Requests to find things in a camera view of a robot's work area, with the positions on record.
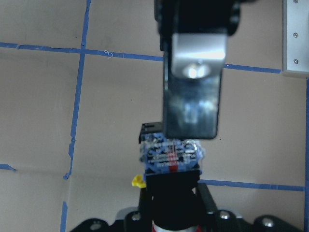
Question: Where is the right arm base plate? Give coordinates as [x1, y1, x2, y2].
[282, 0, 309, 79]

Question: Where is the black red push button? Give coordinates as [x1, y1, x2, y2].
[136, 122, 205, 232]

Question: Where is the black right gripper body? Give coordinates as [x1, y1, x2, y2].
[154, 0, 241, 51]

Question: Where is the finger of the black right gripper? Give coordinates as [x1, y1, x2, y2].
[163, 33, 227, 140]

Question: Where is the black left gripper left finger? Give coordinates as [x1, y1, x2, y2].
[138, 188, 148, 217]

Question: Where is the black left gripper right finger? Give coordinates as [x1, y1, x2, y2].
[196, 183, 218, 218]

